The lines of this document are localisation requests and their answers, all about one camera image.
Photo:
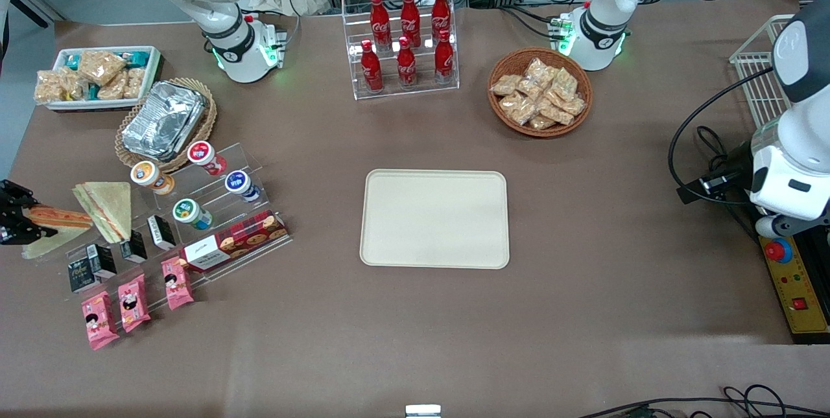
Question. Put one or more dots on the sandwich orange filling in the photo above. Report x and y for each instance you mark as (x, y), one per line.
(65, 218)

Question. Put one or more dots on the green lid yogurt cup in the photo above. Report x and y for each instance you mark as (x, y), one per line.
(186, 210)

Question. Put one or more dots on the wrapped sandwich ham lettuce filling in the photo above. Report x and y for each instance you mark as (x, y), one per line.
(107, 207)

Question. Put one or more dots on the red plaid cookie box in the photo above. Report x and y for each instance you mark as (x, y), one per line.
(240, 236)

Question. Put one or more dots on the red lid yogurt cup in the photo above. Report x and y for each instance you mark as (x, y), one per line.
(202, 153)

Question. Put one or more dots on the brown table cover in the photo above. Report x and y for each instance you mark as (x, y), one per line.
(583, 308)

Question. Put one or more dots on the yellow emergency stop box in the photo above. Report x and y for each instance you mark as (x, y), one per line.
(801, 288)

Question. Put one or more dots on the orange lid yogurt cup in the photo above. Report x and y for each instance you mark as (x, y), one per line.
(146, 174)

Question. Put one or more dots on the clear packet puffed snack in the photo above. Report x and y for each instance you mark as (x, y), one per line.
(100, 67)
(74, 84)
(541, 122)
(541, 71)
(572, 105)
(48, 87)
(112, 89)
(517, 108)
(530, 89)
(565, 84)
(134, 82)
(556, 113)
(506, 84)

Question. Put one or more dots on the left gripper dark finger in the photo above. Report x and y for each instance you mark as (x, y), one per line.
(804, 226)
(768, 227)

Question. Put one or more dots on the pink snack packet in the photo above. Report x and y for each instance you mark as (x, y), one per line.
(176, 283)
(99, 321)
(133, 302)

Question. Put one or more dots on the stacked silver foil containers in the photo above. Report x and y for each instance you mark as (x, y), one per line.
(162, 120)

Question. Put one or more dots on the blue lid yogurt cup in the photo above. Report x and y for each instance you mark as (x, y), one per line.
(238, 182)

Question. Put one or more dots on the white rectangular plastic bin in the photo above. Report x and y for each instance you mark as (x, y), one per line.
(152, 71)

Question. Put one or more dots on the clear acrylic bottle rack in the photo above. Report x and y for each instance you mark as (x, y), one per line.
(421, 91)

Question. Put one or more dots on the red cola bottle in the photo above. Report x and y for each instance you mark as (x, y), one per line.
(371, 71)
(441, 13)
(380, 23)
(444, 58)
(406, 68)
(410, 16)

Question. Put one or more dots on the small silver metal block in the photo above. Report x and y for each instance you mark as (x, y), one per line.
(423, 411)

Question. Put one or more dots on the clear acrylic tiered stand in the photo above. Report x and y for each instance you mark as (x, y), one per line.
(246, 159)

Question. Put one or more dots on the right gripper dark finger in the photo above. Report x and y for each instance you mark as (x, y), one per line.
(16, 196)
(26, 233)

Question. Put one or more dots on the oval brown wicker basket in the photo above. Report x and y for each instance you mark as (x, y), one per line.
(207, 126)

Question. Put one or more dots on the beige plastic tray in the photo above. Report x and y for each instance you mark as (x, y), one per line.
(434, 218)

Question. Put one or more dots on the round brown wicker basket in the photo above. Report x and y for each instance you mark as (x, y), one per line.
(499, 116)

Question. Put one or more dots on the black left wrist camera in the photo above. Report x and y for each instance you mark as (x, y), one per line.
(720, 183)

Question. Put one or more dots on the teal snack packet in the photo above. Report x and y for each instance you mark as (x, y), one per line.
(71, 61)
(137, 57)

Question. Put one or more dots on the small black carton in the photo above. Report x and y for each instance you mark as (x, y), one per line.
(134, 246)
(161, 231)
(81, 275)
(102, 261)

